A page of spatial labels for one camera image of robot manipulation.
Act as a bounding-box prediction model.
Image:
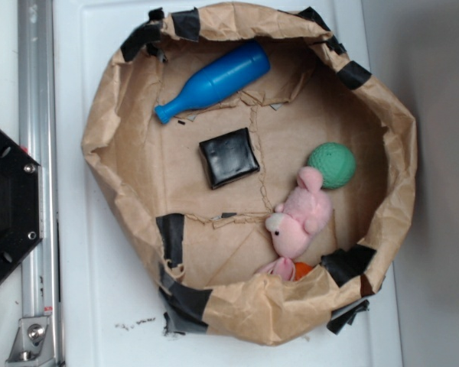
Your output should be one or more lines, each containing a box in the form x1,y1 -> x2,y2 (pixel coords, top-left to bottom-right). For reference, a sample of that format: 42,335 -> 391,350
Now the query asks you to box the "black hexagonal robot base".
0,129 -> 41,285

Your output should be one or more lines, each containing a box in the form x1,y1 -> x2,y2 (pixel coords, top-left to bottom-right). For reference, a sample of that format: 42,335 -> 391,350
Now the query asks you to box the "brown paper bag bin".
82,2 -> 417,345

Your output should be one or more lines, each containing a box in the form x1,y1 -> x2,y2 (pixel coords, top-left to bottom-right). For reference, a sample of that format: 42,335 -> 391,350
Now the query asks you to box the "pink plush bunny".
258,167 -> 333,281

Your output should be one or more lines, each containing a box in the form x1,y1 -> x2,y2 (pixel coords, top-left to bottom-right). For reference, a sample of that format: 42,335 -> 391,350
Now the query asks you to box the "green ball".
308,142 -> 356,190

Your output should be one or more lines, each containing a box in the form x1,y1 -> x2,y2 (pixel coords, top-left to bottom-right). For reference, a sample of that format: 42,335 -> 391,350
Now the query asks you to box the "orange toy piece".
294,261 -> 314,281

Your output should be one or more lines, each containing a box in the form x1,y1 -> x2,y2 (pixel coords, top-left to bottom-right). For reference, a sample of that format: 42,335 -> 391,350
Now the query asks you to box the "blue plastic bottle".
155,41 -> 270,124

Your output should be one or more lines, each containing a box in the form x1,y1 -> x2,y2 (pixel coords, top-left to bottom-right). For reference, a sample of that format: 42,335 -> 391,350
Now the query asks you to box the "aluminium frame rail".
18,1 -> 65,366

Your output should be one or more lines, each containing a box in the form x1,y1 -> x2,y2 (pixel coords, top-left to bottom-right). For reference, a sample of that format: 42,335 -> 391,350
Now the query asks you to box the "metal corner bracket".
5,316 -> 56,367

